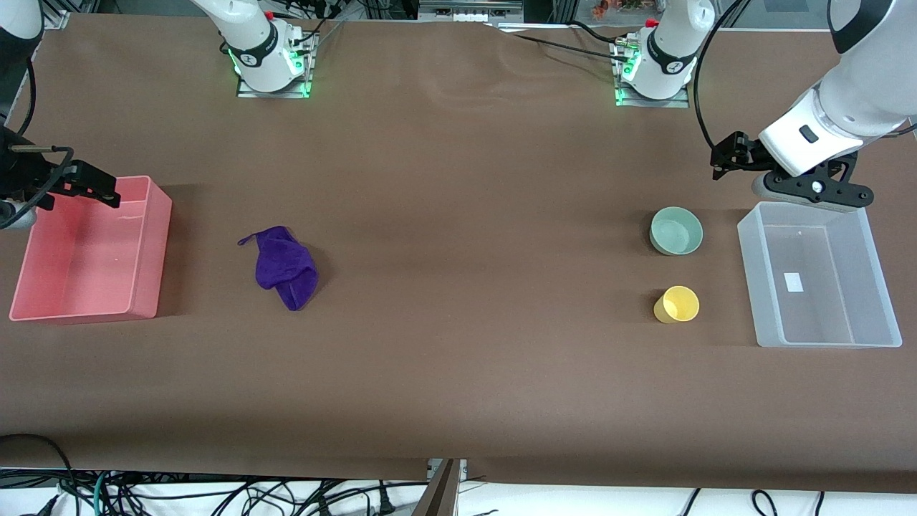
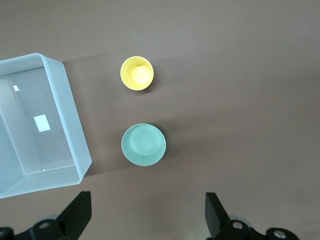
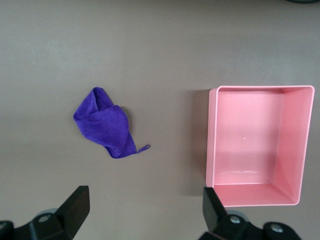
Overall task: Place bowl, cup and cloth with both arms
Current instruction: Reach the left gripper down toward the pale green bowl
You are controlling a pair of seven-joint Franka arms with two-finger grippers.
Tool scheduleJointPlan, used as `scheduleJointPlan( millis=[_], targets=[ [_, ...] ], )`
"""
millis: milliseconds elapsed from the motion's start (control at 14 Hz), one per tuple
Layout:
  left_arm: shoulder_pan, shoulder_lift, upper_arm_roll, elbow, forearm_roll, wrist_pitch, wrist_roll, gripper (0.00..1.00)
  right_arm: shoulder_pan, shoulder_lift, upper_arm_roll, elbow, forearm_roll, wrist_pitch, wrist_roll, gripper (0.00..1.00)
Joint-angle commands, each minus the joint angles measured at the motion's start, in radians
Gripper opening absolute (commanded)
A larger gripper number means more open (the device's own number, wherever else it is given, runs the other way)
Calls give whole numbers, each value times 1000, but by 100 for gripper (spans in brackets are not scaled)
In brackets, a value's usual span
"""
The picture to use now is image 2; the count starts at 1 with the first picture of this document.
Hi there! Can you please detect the brown table cover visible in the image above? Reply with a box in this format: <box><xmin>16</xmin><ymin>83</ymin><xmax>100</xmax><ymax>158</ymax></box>
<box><xmin>0</xmin><ymin>0</ymin><xmax>320</xmax><ymax>240</ymax></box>

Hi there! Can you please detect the white paper label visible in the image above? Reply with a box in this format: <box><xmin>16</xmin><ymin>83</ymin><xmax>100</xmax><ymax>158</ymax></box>
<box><xmin>33</xmin><ymin>114</ymin><xmax>52</xmax><ymax>133</ymax></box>

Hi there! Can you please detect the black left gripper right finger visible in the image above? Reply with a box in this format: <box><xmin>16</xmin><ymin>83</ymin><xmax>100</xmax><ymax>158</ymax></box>
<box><xmin>205</xmin><ymin>192</ymin><xmax>300</xmax><ymax>240</ymax></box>

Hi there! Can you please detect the translucent white plastic bin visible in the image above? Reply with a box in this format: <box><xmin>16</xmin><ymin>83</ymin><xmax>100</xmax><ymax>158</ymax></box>
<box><xmin>0</xmin><ymin>52</ymin><xmax>93</xmax><ymax>200</ymax></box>

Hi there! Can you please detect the green bowl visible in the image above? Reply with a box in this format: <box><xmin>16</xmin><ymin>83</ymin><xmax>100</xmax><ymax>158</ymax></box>
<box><xmin>121</xmin><ymin>122</ymin><xmax>167</xmax><ymax>167</ymax></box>

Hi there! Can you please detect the yellow plastic cup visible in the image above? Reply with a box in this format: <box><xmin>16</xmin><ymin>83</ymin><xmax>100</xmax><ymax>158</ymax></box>
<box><xmin>120</xmin><ymin>55</ymin><xmax>155</xmax><ymax>92</ymax></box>

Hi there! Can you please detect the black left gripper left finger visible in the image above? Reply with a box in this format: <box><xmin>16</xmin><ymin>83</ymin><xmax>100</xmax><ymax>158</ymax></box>
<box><xmin>0</xmin><ymin>191</ymin><xmax>92</xmax><ymax>240</ymax></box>

